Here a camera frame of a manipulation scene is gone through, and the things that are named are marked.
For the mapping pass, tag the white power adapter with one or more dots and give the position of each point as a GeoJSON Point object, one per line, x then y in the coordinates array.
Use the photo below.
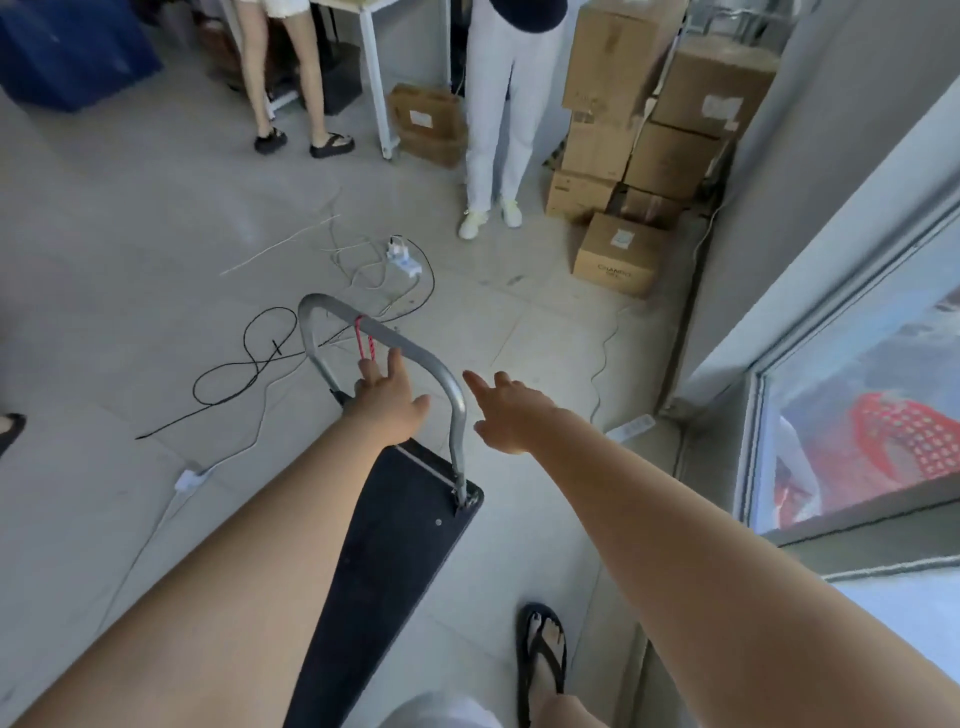
{"type": "Point", "coordinates": [190, 480]}

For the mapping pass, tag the person's right thumb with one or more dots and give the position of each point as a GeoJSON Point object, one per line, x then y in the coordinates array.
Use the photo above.
{"type": "Point", "coordinates": [487, 431]}

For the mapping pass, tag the person's foot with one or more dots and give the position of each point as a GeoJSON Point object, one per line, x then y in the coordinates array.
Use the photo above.
{"type": "Point", "coordinates": [10, 431]}
{"type": "Point", "coordinates": [546, 645]}

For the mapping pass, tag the white remote control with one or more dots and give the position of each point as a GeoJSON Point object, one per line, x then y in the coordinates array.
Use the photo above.
{"type": "Point", "coordinates": [630, 428]}

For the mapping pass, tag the white power strip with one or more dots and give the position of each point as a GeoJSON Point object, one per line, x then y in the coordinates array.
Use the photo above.
{"type": "Point", "coordinates": [401, 255]}

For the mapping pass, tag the black flip-flop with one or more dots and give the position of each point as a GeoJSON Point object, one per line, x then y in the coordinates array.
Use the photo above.
{"type": "Point", "coordinates": [529, 679]}

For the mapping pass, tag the person's left hand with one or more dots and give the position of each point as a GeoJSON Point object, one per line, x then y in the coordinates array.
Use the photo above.
{"type": "Point", "coordinates": [386, 409]}

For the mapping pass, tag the person's left forearm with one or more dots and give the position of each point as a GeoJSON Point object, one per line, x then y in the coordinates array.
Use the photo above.
{"type": "Point", "coordinates": [225, 600]}

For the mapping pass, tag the person's left thumb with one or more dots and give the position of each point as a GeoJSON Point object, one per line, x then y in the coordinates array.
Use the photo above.
{"type": "Point", "coordinates": [417, 412]}

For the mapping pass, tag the low brown carton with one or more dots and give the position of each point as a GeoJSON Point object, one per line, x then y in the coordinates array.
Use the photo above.
{"type": "Point", "coordinates": [427, 124]}

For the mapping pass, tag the stack of cardboard boxes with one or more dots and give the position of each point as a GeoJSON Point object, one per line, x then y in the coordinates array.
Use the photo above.
{"type": "Point", "coordinates": [645, 150]}

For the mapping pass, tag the black box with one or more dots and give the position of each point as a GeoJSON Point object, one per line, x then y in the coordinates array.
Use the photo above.
{"type": "Point", "coordinates": [337, 75]}

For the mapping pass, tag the brown bag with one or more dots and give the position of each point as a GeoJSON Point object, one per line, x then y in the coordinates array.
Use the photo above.
{"type": "Point", "coordinates": [219, 52]}

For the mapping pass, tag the window with grey frame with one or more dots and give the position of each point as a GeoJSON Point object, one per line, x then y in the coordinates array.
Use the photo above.
{"type": "Point", "coordinates": [862, 360]}

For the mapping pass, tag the person's right forearm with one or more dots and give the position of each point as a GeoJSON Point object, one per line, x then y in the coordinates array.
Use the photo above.
{"type": "Point", "coordinates": [712, 585]}

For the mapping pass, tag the person's right hand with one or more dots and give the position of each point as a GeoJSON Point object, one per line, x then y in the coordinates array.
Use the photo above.
{"type": "Point", "coordinates": [521, 416]}

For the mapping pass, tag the blue plastic bin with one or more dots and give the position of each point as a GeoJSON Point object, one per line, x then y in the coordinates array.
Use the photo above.
{"type": "Point", "coordinates": [67, 52]}

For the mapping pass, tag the white table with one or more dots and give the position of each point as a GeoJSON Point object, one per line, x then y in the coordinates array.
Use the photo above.
{"type": "Point", "coordinates": [373, 75]}

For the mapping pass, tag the grey shorts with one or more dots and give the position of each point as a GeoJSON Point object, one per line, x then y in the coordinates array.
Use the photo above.
{"type": "Point", "coordinates": [442, 712]}

